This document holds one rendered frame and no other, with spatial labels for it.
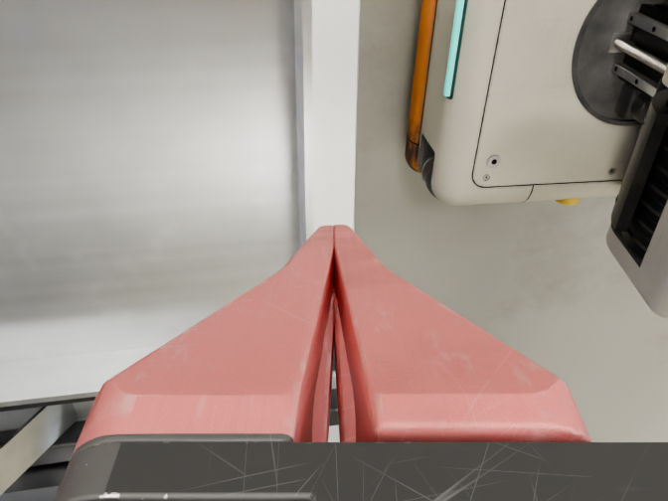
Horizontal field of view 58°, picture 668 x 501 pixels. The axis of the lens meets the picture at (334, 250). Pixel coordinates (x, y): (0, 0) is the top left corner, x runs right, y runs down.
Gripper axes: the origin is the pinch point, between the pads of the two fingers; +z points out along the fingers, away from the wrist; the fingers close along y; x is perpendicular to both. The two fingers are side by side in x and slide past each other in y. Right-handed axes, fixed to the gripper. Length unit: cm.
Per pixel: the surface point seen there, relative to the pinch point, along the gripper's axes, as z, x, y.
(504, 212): 116, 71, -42
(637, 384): 125, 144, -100
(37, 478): 13.9, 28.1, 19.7
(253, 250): 19.0, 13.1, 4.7
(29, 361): 16.4, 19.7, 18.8
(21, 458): 12.9, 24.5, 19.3
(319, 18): 20.0, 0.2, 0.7
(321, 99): 19.9, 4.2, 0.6
